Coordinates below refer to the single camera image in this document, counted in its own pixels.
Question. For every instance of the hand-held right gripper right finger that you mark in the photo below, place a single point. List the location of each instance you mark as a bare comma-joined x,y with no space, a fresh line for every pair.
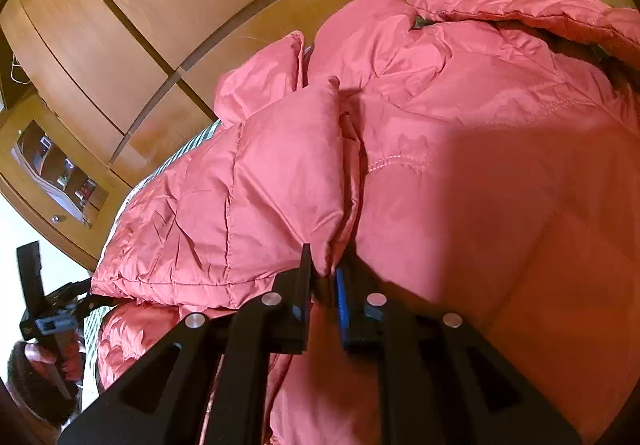
342,302

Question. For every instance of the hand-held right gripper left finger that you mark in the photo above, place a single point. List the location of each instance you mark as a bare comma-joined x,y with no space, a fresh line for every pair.
296,307

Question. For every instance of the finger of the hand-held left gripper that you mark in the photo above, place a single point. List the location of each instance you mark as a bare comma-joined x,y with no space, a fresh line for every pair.
72,290
95,304

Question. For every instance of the red puffer jacket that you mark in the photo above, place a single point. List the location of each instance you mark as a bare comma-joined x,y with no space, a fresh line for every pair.
450,150

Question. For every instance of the person's left forearm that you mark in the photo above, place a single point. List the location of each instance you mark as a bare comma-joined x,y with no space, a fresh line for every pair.
35,400

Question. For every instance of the person's left hand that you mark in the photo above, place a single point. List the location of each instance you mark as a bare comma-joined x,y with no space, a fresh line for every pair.
37,354

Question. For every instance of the green checked bed sheet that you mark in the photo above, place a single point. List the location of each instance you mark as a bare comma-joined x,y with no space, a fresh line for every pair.
93,336

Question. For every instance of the wooden cabinet with glass door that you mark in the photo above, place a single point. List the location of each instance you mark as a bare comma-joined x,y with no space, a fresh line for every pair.
30,205

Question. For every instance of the wooden wardrobe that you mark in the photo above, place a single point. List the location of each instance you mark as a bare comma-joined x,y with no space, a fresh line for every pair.
200,0

